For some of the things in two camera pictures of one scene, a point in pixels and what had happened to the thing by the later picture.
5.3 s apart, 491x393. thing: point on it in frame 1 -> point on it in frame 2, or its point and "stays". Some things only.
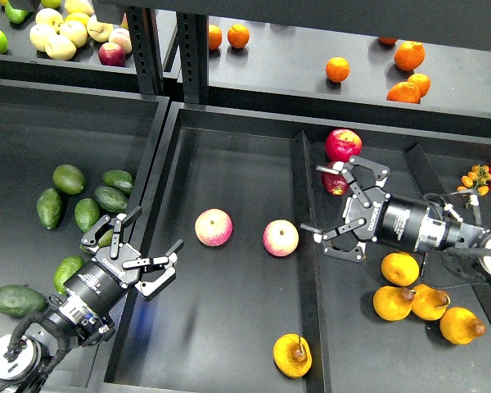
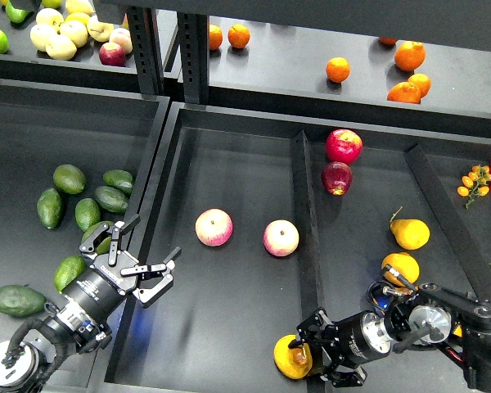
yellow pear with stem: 292,354 stays
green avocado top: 68,178 stays
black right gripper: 399,222 -> 351,341
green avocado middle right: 110,200 stays
